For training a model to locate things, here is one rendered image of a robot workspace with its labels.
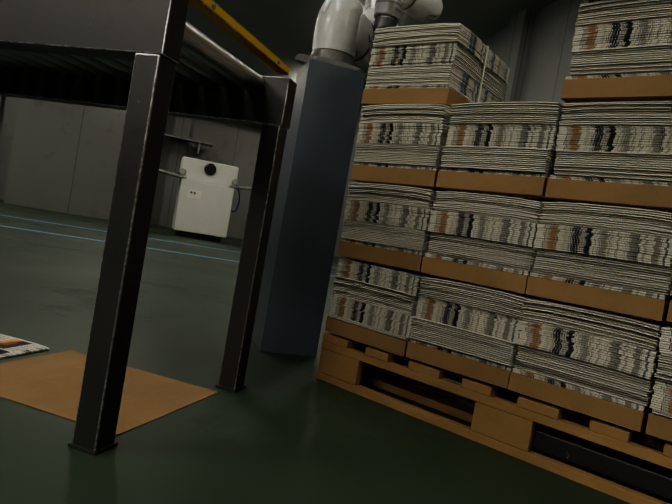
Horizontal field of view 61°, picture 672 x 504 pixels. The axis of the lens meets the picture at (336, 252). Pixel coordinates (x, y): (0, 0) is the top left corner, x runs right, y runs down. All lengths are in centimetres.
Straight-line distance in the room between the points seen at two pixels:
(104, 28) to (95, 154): 947
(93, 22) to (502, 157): 94
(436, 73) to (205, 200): 739
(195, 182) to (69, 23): 774
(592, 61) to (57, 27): 111
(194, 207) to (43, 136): 307
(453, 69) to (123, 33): 91
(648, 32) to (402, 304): 85
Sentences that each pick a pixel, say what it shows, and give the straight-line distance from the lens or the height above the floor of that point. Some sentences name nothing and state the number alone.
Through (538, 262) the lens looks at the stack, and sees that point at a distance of 140.
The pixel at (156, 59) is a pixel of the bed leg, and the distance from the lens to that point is 104.
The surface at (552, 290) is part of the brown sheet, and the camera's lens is 138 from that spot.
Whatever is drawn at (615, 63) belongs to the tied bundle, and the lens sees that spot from 145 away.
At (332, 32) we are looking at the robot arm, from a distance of 208.
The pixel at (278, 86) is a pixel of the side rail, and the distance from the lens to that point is 149.
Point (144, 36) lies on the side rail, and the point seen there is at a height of 71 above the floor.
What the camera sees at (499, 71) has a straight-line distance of 192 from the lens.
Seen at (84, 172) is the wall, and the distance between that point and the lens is 1057.
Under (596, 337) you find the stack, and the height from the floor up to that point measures 32.
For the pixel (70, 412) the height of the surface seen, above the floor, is 0.
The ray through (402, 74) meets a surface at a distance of 173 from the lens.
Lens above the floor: 44
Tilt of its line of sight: 2 degrees down
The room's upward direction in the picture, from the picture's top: 10 degrees clockwise
